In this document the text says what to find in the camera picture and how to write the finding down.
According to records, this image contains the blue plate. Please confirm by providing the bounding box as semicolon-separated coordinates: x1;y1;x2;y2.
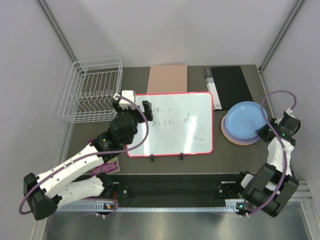
224;101;268;140

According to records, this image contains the purple plate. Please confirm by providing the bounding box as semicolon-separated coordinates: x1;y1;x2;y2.
221;116;260;146

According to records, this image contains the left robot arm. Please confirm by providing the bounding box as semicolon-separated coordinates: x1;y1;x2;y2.
22;96;154;221

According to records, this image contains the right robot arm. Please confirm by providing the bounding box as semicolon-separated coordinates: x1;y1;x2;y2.
233;109;301;218

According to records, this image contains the brown cardboard sheet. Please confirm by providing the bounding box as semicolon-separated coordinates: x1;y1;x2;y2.
146;64;188;94

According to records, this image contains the red framed whiteboard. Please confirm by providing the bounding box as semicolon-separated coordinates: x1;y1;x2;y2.
127;92;214;158

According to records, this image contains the purple treehouse children's book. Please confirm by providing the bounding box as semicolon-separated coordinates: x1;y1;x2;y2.
91;157;120;176

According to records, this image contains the black folder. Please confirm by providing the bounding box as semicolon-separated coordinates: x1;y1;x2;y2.
202;66;253;111

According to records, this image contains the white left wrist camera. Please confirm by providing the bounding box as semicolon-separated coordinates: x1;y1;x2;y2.
113;90;136;110

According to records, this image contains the white wire dish rack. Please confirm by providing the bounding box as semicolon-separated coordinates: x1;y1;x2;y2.
57;56;123;124

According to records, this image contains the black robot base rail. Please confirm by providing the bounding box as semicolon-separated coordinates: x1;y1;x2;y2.
72;173;251;208

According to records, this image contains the grey slotted cable duct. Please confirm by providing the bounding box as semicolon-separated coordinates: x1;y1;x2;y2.
57;201;240;213

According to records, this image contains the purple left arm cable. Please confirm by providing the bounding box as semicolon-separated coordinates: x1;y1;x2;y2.
19;96;150;216

